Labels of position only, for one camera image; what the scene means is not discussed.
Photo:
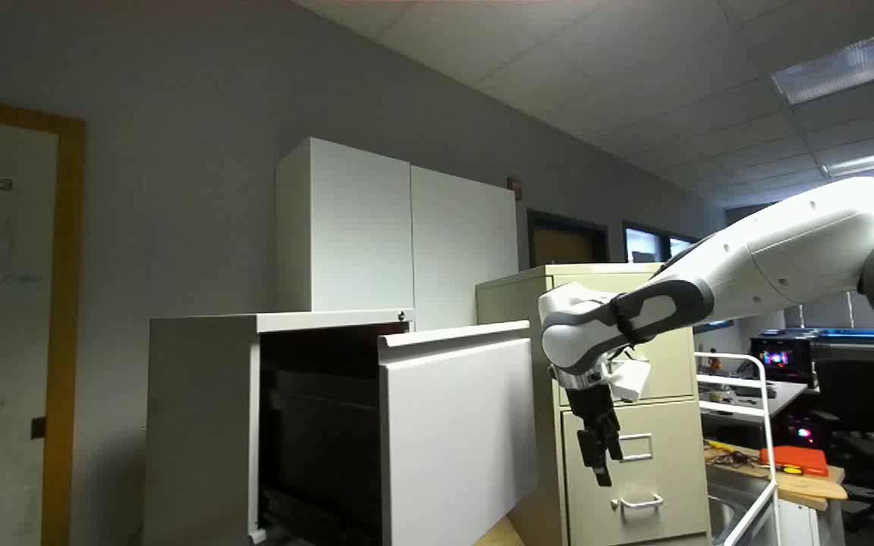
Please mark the black computer with lights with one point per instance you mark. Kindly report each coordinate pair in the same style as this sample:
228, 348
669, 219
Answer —
788, 355

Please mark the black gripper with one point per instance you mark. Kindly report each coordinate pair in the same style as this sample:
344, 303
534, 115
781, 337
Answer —
591, 408

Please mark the wood framed whiteboard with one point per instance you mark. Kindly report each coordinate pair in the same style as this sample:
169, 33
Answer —
0, 322

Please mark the white metal cart frame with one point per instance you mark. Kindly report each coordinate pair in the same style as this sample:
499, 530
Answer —
759, 405

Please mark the dark framed window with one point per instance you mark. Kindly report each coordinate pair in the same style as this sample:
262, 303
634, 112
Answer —
653, 245

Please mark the dark framed door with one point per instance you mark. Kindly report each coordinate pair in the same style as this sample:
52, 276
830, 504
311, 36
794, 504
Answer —
562, 245

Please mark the black office chair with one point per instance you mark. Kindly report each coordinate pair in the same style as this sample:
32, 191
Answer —
865, 412

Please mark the white tall wall cabinet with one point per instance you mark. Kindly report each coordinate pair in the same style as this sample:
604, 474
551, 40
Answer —
378, 227

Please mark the white low cabinet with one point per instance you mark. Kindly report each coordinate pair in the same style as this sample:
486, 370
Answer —
197, 427

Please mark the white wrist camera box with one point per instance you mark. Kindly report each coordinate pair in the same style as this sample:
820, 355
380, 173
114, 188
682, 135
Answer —
632, 377

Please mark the white cabinet drawer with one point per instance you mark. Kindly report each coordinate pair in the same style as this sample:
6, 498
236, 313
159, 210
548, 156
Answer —
453, 435

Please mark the orange tool case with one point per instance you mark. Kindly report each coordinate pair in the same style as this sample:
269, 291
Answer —
795, 460

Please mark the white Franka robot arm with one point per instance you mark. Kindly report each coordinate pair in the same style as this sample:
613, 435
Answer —
791, 248

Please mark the beige metal file cabinet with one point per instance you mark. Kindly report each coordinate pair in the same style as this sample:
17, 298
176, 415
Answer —
658, 456

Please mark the wooden workbench top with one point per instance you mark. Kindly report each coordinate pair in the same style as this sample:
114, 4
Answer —
812, 485

